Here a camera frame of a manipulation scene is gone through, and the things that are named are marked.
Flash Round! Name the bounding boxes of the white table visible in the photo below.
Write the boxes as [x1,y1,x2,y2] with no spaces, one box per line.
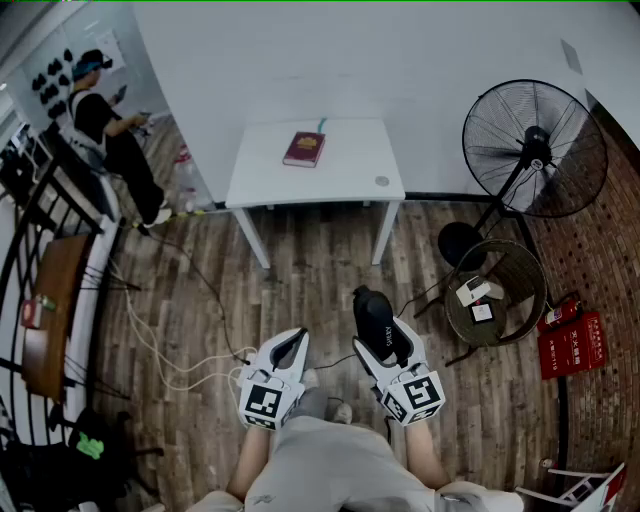
[224,117,406,270]

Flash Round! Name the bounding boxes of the group of black wall items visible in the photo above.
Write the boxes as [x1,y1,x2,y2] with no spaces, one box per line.
[30,47,76,120]

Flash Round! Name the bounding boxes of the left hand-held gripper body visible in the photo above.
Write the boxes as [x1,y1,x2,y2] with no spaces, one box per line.
[238,349,307,432]

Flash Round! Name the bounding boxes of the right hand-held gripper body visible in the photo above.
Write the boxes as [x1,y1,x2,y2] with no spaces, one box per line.
[370,363,446,428]

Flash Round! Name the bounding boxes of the white box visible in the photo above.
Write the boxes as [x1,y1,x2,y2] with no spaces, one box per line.
[455,277,494,307]

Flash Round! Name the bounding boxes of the dark red book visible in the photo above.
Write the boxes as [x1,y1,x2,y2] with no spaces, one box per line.
[282,131,327,169]

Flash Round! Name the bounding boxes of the black standing fan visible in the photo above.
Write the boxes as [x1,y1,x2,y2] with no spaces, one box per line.
[437,78,609,271]

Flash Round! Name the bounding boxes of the person's right forearm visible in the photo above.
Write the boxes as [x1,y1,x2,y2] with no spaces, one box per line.
[403,424,451,491]

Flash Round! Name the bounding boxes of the white cable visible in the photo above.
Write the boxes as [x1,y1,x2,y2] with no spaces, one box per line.
[112,259,259,374]
[124,294,246,394]

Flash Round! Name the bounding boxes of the black glasses case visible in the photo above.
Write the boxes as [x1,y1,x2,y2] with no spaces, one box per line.
[352,285,409,362]

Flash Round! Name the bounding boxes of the grey wall plate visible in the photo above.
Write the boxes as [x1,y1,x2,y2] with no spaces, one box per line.
[559,38,584,76]

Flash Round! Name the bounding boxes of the person's left forearm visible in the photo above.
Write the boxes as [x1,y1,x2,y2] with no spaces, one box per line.
[227,427,276,496]

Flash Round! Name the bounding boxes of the person's white shirt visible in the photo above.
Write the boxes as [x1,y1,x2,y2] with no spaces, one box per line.
[184,414,526,512]

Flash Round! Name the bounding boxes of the red fire extinguisher box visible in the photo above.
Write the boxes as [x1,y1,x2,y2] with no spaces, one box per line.
[537,312,606,381]

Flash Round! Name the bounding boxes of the green crumpled item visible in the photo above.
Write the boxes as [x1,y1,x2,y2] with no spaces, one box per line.
[74,432,105,460]

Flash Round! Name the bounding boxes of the small red box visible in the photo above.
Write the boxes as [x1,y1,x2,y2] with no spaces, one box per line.
[20,298,45,329]

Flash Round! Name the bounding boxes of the red fire extinguisher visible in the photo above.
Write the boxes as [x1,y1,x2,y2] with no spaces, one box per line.
[536,292,584,334]

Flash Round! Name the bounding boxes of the black cable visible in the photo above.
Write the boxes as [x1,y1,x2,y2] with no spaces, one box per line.
[139,227,251,364]

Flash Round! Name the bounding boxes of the white red folding stand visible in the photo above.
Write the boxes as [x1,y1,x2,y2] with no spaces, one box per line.
[514,462,629,512]

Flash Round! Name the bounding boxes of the black metal railing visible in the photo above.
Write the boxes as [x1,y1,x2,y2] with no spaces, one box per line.
[0,129,131,451]

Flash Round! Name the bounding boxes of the person's grey trousers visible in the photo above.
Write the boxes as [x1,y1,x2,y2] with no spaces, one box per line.
[289,387,334,424]

